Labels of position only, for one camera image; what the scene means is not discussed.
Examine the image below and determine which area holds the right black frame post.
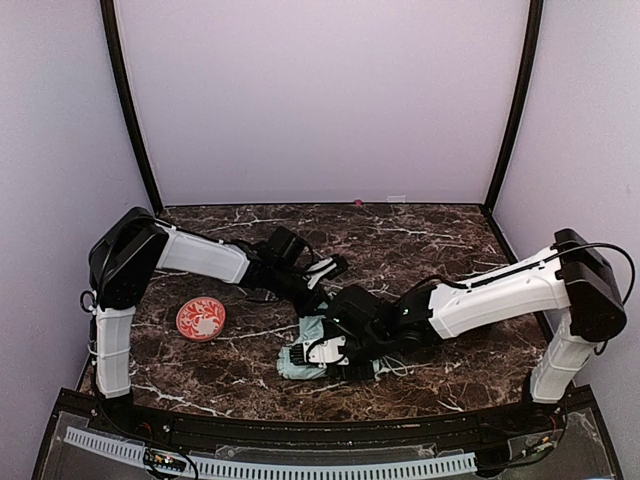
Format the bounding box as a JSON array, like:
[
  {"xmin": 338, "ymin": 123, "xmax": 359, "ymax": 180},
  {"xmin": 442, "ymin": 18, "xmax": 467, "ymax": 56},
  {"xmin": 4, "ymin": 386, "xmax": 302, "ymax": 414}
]
[{"xmin": 483, "ymin": 0, "xmax": 544, "ymax": 216}]

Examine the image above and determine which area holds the mint green folding umbrella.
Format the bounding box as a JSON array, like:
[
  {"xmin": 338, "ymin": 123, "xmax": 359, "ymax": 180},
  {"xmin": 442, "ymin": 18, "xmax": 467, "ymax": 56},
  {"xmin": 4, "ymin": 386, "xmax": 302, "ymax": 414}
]
[{"xmin": 276, "ymin": 311, "xmax": 409, "ymax": 382}]

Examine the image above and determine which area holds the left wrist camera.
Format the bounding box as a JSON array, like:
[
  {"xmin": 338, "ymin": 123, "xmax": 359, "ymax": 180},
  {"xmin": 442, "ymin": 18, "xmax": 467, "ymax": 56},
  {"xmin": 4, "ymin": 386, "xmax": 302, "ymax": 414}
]
[{"xmin": 303, "ymin": 254, "xmax": 349, "ymax": 290}]

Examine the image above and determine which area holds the orange patterned ceramic bowl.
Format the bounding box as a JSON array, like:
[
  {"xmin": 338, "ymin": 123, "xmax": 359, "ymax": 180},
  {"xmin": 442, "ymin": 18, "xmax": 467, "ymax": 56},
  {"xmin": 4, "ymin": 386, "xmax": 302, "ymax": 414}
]
[{"xmin": 176, "ymin": 297, "xmax": 226, "ymax": 342}]

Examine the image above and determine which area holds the black front table rail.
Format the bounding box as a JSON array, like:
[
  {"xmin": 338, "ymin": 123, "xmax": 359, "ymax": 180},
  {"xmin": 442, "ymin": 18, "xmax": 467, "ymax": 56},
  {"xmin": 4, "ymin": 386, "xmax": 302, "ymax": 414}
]
[{"xmin": 59, "ymin": 387, "xmax": 591, "ymax": 454}]

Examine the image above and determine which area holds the black frame post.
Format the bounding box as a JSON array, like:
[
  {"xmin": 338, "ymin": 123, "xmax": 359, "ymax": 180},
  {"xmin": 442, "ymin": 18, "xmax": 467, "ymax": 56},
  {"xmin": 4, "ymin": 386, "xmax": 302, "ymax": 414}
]
[
  {"xmin": 483, "ymin": 0, "xmax": 544, "ymax": 216},
  {"xmin": 99, "ymin": 0, "xmax": 164, "ymax": 214}
]

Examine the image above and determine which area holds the left black frame post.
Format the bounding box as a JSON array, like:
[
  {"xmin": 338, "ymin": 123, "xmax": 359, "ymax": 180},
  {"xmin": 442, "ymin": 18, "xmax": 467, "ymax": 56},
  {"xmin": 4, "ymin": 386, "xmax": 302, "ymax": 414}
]
[{"xmin": 99, "ymin": 0, "xmax": 164, "ymax": 214}]

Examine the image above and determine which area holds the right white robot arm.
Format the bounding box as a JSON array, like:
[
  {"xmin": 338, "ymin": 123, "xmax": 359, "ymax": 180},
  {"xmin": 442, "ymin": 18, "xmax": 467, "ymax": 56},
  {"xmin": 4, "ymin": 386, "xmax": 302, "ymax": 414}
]
[{"xmin": 304, "ymin": 229, "xmax": 630, "ymax": 404}]

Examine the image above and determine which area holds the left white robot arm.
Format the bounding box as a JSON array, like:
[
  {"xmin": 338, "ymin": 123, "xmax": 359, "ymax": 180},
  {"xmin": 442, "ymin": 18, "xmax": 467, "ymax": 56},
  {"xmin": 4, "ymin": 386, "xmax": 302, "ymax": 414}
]
[{"xmin": 88, "ymin": 207, "xmax": 343, "ymax": 399}]

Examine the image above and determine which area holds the white slotted cable duct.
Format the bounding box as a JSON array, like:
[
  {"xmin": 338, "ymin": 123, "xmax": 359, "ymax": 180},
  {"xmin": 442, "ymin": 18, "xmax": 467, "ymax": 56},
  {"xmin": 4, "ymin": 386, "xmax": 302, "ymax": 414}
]
[{"xmin": 63, "ymin": 427, "xmax": 478, "ymax": 479}]

